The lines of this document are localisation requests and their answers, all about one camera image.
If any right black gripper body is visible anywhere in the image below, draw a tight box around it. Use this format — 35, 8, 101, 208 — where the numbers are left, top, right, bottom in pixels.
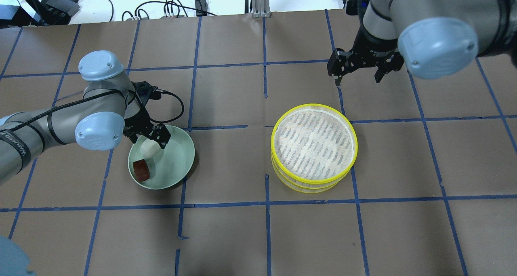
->
327, 25, 404, 76

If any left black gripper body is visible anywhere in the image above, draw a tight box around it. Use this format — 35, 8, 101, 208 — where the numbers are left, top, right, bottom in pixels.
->
122, 81, 158, 140

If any white steamed bun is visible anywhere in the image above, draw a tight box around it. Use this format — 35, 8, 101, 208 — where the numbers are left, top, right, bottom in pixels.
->
140, 139, 161, 159

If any yellow bamboo steamer top layer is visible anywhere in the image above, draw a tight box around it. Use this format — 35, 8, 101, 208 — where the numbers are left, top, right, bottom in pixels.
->
270, 103, 358, 183

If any yellow bamboo steamer layer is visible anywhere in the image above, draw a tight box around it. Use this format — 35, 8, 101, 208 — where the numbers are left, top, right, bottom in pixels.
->
270, 103, 358, 183
270, 155, 351, 194

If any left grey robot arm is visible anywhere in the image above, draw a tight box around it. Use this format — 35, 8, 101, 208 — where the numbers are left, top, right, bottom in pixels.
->
0, 50, 170, 183

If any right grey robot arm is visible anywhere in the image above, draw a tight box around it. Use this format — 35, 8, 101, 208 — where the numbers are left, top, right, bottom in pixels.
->
129, 0, 499, 129

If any yellow bamboo steamer bottom layer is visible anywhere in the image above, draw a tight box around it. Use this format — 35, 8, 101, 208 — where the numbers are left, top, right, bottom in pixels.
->
270, 155, 351, 194

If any mint green bowl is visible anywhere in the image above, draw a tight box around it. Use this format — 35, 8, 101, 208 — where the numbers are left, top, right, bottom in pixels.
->
127, 125, 195, 190

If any brown chocolate bun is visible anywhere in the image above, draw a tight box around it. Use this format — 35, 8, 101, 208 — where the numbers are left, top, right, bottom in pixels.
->
132, 159, 150, 183

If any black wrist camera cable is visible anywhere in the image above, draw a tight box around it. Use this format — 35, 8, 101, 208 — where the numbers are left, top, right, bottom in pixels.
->
137, 88, 185, 125

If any aluminium frame post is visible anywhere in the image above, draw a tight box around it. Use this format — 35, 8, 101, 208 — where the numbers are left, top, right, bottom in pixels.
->
250, 0, 271, 18

